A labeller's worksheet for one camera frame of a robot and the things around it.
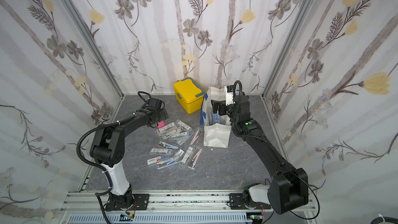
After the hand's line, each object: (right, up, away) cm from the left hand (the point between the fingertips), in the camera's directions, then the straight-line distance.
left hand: (162, 115), depth 99 cm
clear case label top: (+2, -9, -1) cm, 9 cm away
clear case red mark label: (+1, -25, -13) cm, 29 cm away
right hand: (+37, +10, -24) cm, 45 cm away
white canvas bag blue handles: (+34, -6, -19) cm, 39 cm away
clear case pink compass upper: (+23, -14, -3) cm, 27 cm away
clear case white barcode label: (+17, -24, -11) cm, 31 cm away
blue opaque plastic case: (+36, -2, +4) cm, 36 cm away
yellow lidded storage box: (+17, +14, +3) cm, 22 cm away
